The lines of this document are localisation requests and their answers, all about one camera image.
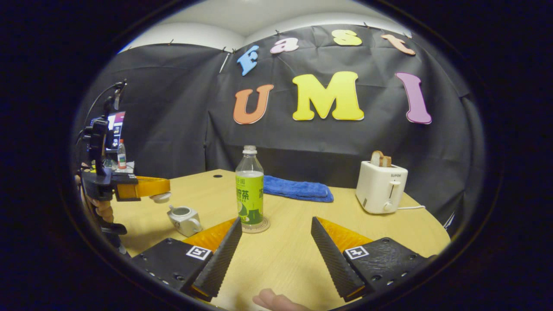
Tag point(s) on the white floral teacup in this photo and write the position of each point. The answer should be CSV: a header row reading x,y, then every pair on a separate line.
x,y
183,220

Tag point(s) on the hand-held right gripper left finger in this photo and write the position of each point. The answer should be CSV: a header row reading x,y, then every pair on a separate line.
x,y
218,263

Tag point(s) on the blue towel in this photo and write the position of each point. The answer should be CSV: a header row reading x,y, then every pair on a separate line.
x,y
298,189

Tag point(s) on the black backdrop cloth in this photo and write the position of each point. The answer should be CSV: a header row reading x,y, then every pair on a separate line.
x,y
328,142

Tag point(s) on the round beige coaster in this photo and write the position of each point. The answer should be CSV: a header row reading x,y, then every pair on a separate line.
x,y
263,226

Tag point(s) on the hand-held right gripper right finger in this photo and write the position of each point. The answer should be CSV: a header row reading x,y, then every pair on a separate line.
x,y
335,263

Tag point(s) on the white toaster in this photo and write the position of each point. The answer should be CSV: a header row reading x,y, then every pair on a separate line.
x,y
380,188

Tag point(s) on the bread slice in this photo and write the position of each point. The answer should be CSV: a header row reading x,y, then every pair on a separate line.
x,y
380,159

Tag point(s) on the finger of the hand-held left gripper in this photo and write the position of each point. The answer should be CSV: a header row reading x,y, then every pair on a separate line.
x,y
149,186

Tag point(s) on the green label water bottle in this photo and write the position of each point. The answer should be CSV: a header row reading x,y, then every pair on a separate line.
x,y
249,194

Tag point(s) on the small red cap bottle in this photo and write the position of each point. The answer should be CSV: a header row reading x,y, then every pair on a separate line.
x,y
122,157

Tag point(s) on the computer monitor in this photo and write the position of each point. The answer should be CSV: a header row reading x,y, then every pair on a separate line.
x,y
116,129

